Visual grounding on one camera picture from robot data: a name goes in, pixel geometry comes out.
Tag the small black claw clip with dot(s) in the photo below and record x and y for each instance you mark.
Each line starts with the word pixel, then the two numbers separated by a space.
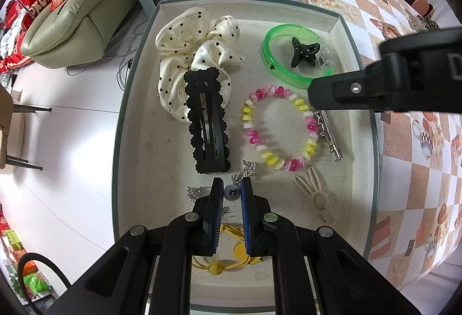
pixel 299 51

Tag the checkered printed tablecloth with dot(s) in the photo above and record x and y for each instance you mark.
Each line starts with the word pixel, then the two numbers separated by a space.
pixel 397 174

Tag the wooden chair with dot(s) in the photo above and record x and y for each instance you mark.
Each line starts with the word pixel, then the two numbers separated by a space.
pixel 3 142

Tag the green packet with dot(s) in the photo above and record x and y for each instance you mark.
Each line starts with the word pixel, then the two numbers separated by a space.
pixel 36 284

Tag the beige leather sofa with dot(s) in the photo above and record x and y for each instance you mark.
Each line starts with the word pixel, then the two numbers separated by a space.
pixel 83 12

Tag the cream polka dot scrunchie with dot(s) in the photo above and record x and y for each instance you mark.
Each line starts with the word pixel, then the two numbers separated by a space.
pixel 180 30

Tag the small silver earrings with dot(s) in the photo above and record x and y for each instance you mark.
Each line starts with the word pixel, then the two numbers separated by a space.
pixel 193 192

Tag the grey shallow storage box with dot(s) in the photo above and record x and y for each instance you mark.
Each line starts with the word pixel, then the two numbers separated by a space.
pixel 151 156

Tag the black scalloped snap hair clip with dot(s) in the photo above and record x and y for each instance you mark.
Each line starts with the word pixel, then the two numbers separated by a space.
pixel 196 142

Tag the beige rabbit hair clip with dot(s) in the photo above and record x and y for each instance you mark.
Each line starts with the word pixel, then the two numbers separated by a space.
pixel 321 198

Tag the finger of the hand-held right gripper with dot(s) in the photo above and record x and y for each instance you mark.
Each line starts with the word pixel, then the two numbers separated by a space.
pixel 339 91

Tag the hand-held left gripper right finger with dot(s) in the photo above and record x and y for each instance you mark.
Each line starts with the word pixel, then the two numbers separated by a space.
pixel 247 217

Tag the silver rhinestone hair clip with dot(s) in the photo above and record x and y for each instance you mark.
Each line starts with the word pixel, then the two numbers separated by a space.
pixel 334 145

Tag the green translucent bangle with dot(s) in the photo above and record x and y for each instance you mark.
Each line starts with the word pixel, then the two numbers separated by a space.
pixel 269 59

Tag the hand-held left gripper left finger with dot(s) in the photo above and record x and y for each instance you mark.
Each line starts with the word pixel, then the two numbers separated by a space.
pixel 216 214

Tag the clear plastic claw clip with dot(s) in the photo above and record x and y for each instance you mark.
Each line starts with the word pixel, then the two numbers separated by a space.
pixel 326 57

